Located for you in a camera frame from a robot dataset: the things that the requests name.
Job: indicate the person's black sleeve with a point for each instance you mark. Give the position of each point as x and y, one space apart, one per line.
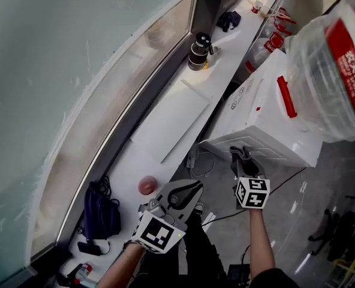
273 279

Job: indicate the dark blue bag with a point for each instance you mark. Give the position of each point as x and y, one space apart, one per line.
101 211

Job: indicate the black crumpled pouch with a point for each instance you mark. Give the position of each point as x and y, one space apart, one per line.
228 20

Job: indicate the small white red-capped bottle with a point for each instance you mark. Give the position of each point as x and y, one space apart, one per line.
258 4

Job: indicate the small white cup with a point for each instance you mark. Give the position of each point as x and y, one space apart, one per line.
215 50

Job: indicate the black office chair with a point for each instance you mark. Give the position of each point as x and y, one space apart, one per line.
345 229

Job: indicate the large clear water bottle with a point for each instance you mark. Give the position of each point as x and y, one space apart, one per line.
324 70

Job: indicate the person's left forearm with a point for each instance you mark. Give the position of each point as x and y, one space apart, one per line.
120 268

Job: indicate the white flat board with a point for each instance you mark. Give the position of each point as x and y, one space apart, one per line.
171 121

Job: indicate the person's right forearm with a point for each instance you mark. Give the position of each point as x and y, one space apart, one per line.
261 244

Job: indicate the clear bottle with red cap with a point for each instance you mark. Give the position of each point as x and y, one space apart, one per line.
83 271

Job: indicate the red round lidded cup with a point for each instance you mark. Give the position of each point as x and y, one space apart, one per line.
148 185

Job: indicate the white water dispenser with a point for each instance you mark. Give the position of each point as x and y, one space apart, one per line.
267 118

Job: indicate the black cylindrical flask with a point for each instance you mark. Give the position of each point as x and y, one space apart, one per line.
199 52

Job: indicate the person's black trousers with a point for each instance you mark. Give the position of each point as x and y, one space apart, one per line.
195 250

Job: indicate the small black box device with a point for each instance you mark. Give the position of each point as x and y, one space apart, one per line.
239 271

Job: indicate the white power strip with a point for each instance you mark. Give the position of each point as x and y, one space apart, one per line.
192 159

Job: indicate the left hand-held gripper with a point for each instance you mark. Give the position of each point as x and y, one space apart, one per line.
158 234

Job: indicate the black power adapter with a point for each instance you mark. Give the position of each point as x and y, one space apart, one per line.
89 247

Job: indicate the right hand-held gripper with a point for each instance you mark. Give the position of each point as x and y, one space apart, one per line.
252 193

